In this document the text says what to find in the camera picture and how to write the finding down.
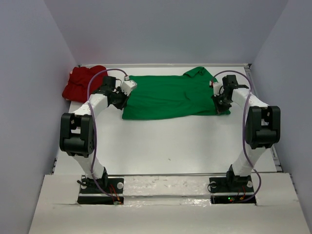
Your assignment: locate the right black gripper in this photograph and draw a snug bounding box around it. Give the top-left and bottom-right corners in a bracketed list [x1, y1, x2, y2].
[211, 92, 233, 115]

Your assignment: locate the green t-shirt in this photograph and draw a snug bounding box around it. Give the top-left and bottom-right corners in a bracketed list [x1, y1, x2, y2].
[122, 66, 217, 120]

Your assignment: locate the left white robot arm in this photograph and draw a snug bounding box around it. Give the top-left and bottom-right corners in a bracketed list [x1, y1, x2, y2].
[59, 76, 137, 193]

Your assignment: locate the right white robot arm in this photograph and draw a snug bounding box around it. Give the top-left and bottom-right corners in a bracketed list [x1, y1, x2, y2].
[209, 75, 281, 193]

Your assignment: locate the red t-shirt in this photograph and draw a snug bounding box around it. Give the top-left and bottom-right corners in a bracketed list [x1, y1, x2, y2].
[62, 65, 106, 103]

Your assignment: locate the white front cover board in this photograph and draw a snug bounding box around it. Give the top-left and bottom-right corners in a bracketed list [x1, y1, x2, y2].
[30, 173, 309, 234]

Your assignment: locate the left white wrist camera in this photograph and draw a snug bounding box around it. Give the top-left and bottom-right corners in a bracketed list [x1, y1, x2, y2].
[120, 80, 137, 96]

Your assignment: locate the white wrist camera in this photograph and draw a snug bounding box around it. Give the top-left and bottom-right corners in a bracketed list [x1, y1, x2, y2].
[209, 81, 223, 97]
[120, 80, 137, 96]

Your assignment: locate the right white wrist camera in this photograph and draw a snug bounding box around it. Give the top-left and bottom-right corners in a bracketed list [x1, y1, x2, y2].
[209, 81, 223, 97]

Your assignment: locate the aluminium table frame rail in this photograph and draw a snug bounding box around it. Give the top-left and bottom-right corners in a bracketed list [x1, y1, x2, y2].
[55, 66, 280, 176]

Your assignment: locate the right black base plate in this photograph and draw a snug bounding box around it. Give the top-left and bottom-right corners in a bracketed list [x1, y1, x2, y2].
[207, 176, 256, 205]

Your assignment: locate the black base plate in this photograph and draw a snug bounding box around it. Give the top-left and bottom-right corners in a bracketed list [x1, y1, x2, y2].
[207, 176, 256, 205]
[77, 176, 124, 205]

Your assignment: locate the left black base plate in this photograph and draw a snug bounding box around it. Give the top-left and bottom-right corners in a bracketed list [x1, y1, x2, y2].
[77, 176, 124, 205]

